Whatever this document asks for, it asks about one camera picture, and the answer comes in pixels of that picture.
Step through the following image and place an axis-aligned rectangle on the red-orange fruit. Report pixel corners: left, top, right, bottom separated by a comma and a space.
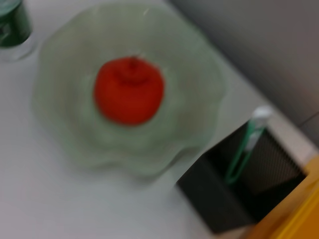
93, 56, 165, 126

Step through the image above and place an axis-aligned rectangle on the clear green-label water bottle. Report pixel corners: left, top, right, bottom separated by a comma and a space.
0, 0, 34, 63

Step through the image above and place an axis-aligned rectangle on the green glass fruit bowl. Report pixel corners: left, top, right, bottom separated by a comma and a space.
32, 2, 227, 178

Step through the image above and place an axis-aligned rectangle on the black mesh pen holder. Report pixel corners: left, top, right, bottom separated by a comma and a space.
175, 119, 310, 235

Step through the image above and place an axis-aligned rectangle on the yellow plastic bin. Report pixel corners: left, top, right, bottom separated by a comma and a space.
246, 154, 319, 239

